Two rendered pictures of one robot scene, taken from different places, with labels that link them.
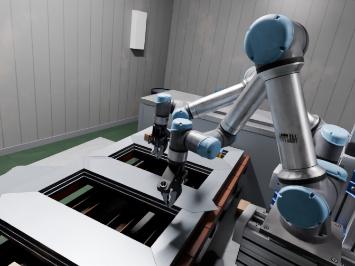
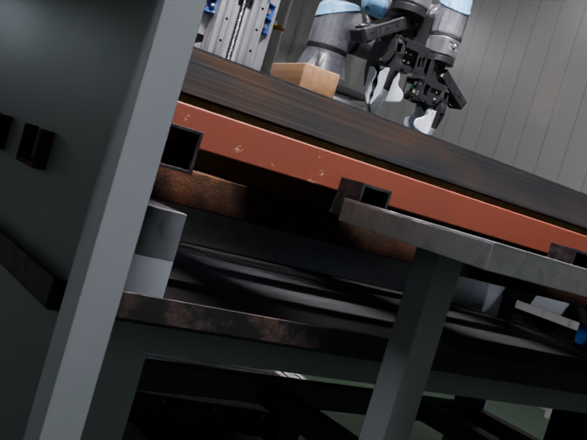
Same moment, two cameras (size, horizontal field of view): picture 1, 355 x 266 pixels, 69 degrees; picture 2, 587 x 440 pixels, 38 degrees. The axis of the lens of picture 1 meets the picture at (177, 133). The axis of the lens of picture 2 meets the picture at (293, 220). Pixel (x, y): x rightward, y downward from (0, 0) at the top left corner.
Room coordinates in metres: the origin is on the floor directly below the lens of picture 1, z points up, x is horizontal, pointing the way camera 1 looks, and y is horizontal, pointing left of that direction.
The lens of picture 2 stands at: (2.68, 0.89, 0.75)
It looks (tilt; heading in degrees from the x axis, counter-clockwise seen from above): 3 degrees down; 213
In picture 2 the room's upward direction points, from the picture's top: 16 degrees clockwise
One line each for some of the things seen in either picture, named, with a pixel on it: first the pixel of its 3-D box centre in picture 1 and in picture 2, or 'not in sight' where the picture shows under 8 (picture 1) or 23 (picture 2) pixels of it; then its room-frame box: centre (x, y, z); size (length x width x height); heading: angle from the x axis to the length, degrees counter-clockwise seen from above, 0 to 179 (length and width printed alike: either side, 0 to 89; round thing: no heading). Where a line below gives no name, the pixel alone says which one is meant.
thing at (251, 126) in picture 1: (224, 111); not in sight; (2.11, -0.37, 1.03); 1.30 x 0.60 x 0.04; 67
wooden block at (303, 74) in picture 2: (153, 138); (300, 84); (1.64, 0.16, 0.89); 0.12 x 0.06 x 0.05; 60
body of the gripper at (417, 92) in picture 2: (175, 171); (430, 81); (0.89, -0.01, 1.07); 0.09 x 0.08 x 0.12; 157
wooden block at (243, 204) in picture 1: (243, 208); not in sight; (1.24, -0.43, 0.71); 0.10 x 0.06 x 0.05; 158
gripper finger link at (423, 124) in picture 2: (168, 193); (422, 126); (0.89, 0.00, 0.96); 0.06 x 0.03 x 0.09; 157
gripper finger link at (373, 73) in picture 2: (159, 153); (379, 92); (1.27, 0.08, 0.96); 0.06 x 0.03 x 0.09; 157
